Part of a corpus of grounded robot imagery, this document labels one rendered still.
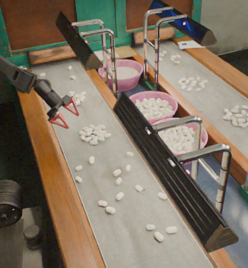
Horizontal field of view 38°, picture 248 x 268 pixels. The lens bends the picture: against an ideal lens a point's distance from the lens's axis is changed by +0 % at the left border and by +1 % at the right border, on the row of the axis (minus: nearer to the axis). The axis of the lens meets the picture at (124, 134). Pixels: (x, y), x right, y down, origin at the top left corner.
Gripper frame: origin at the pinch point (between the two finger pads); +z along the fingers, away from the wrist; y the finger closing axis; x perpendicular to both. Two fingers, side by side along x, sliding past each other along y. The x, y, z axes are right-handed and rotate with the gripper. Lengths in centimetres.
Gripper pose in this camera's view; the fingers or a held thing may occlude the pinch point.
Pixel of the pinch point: (72, 120)
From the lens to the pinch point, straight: 146.0
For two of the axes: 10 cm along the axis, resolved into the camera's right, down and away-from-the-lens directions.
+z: 6.4, 7.2, 2.8
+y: -3.1, 5.7, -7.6
